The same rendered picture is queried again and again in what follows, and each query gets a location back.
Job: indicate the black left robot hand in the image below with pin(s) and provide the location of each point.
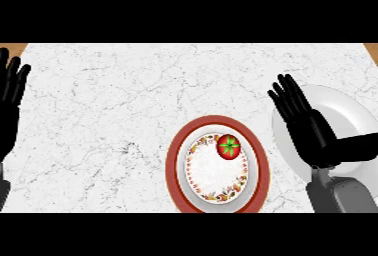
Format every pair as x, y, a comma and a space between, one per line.
9, 110

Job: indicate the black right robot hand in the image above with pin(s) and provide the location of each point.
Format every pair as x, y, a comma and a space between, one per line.
310, 130

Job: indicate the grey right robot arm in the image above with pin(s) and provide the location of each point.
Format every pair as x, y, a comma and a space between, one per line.
341, 195

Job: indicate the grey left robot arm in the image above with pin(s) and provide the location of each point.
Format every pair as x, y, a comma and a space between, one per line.
3, 186

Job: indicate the plain white plate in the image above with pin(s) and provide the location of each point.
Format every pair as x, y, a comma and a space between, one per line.
344, 110

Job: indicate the red tomato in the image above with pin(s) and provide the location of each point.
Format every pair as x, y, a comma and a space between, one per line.
229, 147

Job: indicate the red-rimmed floral plate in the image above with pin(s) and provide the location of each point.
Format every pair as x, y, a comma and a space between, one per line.
216, 166

